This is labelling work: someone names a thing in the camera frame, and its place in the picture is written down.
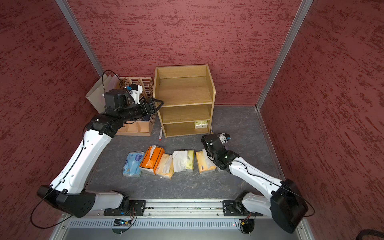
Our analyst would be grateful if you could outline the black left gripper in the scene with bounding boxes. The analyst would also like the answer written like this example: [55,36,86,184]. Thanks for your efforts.
[118,98,164,122]

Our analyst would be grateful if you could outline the yellow white tissue pack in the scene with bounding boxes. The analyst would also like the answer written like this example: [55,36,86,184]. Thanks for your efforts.
[196,149,216,174]

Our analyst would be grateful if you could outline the beige tissue pack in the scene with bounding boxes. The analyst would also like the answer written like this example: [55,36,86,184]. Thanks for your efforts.
[155,154,174,180]

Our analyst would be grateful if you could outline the orange tissue pack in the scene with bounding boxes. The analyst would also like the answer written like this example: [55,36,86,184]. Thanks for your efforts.
[140,145,165,176]

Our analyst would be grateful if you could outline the blue tissue pack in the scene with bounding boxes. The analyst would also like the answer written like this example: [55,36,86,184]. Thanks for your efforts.
[123,151,145,177]

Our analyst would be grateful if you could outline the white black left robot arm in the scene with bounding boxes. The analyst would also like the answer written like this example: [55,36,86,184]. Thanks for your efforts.
[37,87,164,218]

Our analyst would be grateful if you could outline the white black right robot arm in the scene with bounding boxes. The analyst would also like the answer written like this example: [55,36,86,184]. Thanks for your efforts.
[201,133,311,234]

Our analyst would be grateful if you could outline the wooden shelf unit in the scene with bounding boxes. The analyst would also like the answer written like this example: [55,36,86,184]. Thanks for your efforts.
[153,65,216,138]

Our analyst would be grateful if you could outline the dark blue book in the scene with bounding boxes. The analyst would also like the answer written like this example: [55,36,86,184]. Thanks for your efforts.
[140,115,152,122]

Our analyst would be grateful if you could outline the wooden lattice file organizer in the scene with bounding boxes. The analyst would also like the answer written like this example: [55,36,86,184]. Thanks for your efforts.
[116,77,156,137]

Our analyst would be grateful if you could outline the red white marker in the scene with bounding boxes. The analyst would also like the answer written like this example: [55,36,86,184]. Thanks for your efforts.
[159,127,163,141]

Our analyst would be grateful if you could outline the beige paper folders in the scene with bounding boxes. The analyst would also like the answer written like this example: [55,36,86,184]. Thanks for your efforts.
[86,74,120,113]

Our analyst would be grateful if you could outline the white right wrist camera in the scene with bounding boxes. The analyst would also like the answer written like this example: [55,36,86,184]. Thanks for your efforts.
[217,133,231,144]

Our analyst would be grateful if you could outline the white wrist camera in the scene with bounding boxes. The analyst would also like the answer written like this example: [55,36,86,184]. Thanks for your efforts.
[217,133,231,144]
[126,84,143,105]

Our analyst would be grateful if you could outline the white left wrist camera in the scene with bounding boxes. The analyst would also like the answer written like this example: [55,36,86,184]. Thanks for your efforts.
[126,84,143,105]

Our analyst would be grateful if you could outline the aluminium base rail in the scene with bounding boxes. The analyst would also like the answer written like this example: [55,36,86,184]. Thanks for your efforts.
[49,197,314,240]

